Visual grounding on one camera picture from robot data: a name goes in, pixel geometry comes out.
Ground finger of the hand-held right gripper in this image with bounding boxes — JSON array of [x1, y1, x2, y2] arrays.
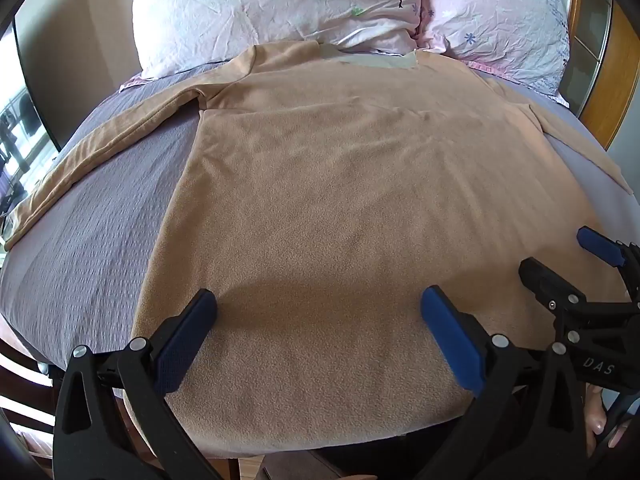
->
[[518, 257, 602, 319], [576, 226, 640, 269]]

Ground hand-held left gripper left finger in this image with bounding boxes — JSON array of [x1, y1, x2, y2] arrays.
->
[[52, 288, 221, 480]]

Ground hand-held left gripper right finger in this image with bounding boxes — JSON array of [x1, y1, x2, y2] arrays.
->
[[421, 285, 587, 480]]

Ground beige long-sleeve shirt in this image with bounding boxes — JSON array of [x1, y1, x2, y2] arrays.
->
[[5, 40, 633, 450]]

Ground person's right hand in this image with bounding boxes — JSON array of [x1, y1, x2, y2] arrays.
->
[[584, 385, 632, 463]]

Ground grey bed sheet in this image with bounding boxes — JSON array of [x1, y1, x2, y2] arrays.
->
[[0, 57, 640, 396]]

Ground wooden wardrobe with glass door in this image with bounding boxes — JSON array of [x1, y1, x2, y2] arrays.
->
[[564, 0, 640, 152]]

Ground pink floral pillow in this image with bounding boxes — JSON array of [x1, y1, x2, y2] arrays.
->
[[417, 0, 572, 107]]

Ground window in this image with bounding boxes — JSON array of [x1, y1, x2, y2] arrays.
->
[[0, 0, 62, 221]]

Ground white floral pillow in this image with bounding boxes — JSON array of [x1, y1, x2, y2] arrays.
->
[[131, 0, 426, 81]]

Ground dark wooden bed frame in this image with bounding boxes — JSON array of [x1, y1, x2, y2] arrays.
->
[[0, 337, 63, 443]]

